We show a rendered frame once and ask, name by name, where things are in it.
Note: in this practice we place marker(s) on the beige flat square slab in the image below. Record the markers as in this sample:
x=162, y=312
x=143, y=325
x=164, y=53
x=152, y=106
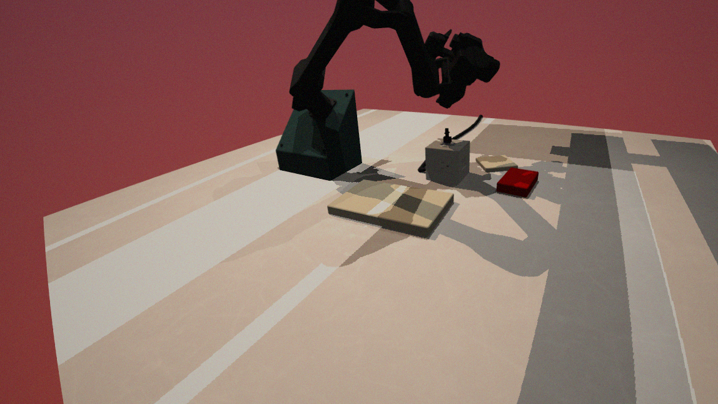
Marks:
x=410, y=209

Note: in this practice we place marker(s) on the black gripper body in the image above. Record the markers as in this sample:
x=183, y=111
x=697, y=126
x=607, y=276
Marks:
x=435, y=47

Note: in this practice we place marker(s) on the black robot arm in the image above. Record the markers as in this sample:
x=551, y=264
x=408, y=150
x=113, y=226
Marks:
x=468, y=59

